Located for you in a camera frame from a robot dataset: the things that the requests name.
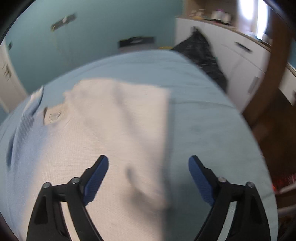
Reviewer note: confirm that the black flat box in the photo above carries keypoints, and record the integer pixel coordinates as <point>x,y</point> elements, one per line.
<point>136,41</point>

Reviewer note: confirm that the white small garment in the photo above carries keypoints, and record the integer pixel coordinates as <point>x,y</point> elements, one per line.
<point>111,129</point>

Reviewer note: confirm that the black plastic bag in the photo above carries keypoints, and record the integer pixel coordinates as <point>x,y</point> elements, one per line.
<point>201,53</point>

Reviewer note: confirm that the light blue bed sheet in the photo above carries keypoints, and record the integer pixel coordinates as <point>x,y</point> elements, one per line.
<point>203,129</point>

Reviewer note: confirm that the white door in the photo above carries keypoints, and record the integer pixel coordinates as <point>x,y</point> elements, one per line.
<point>10,81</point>

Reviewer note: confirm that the wooden countertop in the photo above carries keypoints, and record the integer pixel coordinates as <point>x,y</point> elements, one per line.
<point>254,39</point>

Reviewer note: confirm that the bright window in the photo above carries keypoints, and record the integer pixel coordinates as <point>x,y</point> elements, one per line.
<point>253,16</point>

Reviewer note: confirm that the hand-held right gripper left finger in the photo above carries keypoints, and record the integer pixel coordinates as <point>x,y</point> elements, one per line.
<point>96,178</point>

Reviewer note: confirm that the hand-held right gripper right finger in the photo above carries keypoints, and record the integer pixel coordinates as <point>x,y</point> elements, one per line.
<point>200,178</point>

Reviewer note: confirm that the brown wooden post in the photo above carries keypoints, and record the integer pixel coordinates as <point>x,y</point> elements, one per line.
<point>270,76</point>

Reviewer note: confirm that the white cabinet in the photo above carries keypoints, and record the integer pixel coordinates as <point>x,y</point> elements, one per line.
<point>233,67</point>

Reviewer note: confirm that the light blue small garment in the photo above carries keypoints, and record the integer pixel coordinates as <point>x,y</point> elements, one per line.
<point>22,136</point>

